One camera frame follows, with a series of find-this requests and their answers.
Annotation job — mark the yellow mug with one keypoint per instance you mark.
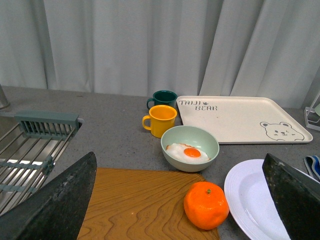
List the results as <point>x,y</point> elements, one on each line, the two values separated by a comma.
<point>160,118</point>

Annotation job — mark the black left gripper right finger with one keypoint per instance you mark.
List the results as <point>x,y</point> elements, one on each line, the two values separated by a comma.
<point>296,197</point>

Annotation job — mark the orange mandarin fruit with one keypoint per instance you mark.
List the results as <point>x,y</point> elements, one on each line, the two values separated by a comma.
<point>205,205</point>

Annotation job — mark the light green bowl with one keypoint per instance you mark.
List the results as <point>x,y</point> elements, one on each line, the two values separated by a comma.
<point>195,137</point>

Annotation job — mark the white wire rack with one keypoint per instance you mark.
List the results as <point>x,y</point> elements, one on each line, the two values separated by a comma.
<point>312,114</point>

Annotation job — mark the green steel sink drying rack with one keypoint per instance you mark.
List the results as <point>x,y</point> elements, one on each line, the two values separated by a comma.
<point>31,142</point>

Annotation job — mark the wooden cutting board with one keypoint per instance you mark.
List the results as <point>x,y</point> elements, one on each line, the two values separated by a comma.
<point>129,204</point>

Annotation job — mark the white round plate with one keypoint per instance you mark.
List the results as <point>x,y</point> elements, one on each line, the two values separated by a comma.
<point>250,202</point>

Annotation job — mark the white curtain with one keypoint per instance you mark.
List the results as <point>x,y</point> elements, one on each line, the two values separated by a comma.
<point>249,48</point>

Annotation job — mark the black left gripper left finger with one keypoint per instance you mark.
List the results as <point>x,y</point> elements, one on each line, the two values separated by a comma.
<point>57,210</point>

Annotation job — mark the cream bear serving tray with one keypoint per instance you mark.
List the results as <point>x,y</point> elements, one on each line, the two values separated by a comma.
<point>242,120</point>

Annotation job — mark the blue striped cloth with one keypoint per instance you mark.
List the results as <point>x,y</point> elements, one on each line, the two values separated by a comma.
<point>312,164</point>

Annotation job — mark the toy fried egg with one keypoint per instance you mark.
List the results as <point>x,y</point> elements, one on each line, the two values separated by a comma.
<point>186,153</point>

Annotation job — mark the dark green mug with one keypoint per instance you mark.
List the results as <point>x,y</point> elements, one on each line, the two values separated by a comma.
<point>162,97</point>

